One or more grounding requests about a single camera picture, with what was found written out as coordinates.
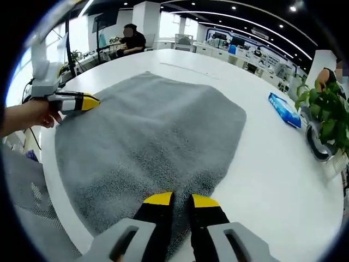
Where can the black screen on stand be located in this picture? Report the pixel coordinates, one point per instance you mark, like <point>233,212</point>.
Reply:
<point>105,17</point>

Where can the white office chair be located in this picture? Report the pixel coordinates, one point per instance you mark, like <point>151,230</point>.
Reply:
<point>185,43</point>

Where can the person's left hand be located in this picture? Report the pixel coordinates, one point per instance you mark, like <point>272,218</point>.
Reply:
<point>47,116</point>

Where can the blue wipes packet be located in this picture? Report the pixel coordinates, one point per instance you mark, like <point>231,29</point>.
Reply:
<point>285,110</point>

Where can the grey plant pot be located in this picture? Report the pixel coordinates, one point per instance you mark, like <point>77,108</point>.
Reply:
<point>319,144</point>

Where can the green potted plant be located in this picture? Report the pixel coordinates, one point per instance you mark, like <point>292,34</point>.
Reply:
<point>327,109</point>

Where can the grey towel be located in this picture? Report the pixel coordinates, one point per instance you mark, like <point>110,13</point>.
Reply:
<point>147,131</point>

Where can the grey mesh chair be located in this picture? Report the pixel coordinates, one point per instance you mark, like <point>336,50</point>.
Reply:
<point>27,213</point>

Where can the clear glass vase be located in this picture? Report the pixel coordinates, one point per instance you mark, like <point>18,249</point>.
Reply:
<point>336,162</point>

